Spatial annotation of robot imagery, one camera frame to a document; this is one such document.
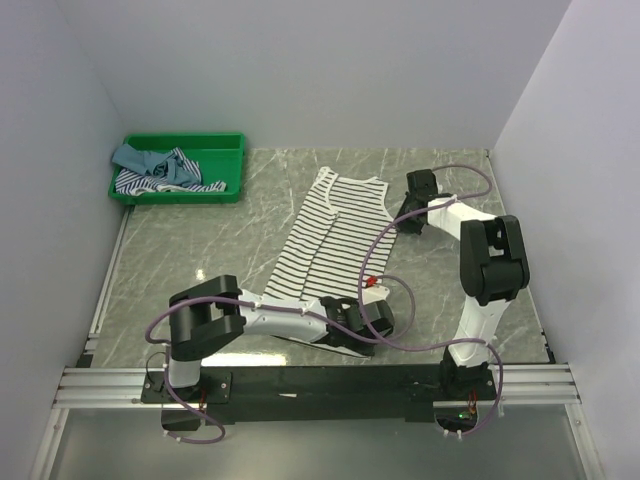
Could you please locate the black white striped tank top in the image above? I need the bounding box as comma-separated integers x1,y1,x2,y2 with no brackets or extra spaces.
263,166,399,359

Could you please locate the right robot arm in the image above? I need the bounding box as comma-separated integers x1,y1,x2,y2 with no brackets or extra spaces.
396,169,530,399

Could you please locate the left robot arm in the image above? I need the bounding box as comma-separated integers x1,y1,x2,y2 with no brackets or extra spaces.
164,275,395,402

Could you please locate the teal tank top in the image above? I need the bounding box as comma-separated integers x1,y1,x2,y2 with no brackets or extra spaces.
112,144,201,187

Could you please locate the navy white striped tank top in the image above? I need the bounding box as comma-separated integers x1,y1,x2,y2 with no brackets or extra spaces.
115,147,227,196

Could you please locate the black base beam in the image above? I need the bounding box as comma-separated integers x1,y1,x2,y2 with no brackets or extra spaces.
140,364,504,425

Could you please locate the green plastic bin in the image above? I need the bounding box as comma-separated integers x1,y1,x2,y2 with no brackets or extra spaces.
109,132,245,206

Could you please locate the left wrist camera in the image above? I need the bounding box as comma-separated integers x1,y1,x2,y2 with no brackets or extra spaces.
361,276,390,305

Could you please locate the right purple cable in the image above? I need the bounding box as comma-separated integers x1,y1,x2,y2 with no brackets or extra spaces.
359,164,505,441

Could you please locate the purple cable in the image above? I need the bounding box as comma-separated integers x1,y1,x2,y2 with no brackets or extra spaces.
359,164,505,441
143,272,417,444

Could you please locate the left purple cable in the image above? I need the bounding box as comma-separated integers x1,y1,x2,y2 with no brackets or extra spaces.
143,272,417,444

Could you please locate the aluminium rail frame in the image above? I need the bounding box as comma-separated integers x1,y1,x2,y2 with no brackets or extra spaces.
29,208,606,479

